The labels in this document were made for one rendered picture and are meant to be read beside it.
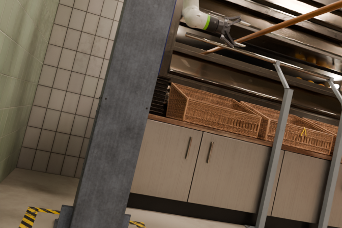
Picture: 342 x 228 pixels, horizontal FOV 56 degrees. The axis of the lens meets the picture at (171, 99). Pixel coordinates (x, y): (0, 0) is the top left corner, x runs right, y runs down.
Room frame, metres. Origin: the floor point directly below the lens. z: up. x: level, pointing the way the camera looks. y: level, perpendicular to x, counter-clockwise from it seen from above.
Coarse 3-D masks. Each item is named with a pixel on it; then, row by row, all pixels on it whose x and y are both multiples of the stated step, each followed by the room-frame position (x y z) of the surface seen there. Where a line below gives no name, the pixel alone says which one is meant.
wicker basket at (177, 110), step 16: (176, 96) 2.28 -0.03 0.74; (192, 96) 2.51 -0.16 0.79; (208, 96) 2.55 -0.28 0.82; (176, 112) 2.20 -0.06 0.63; (192, 112) 2.05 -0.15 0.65; (208, 112) 2.07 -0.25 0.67; (224, 112) 2.11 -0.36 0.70; (240, 112) 2.13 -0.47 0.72; (224, 128) 2.11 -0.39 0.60; (240, 128) 2.14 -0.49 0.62; (256, 128) 2.20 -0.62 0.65
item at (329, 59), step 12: (204, 12) 2.40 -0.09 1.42; (240, 24) 2.48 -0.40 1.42; (240, 36) 2.62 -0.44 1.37; (264, 36) 2.55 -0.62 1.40; (276, 36) 2.56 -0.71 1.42; (276, 48) 2.72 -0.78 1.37; (288, 48) 2.68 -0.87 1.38; (300, 48) 2.64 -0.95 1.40; (312, 48) 2.65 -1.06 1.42; (312, 60) 2.81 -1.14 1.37; (324, 60) 2.77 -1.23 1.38; (336, 60) 2.73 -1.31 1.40
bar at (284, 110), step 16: (288, 64) 2.34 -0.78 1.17; (288, 96) 2.10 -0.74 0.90; (336, 96) 2.34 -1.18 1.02; (288, 112) 2.10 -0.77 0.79; (336, 144) 2.24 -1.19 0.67; (272, 160) 2.10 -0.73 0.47; (336, 160) 2.21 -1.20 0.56; (272, 176) 2.10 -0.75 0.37; (336, 176) 2.22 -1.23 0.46; (256, 224) 2.12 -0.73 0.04; (320, 224) 2.23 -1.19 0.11
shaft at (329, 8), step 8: (320, 8) 1.35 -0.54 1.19; (328, 8) 1.30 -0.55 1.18; (336, 8) 1.27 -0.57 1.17; (304, 16) 1.45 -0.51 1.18; (312, 16) 1.41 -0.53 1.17; (280, 24) 1.63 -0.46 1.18; (288, 24) 1.58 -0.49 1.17; (256, 32) 1.87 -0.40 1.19; (264, 32) 1.79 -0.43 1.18; (240, 40) 2.07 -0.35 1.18; (216, 48) 2.46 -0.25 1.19
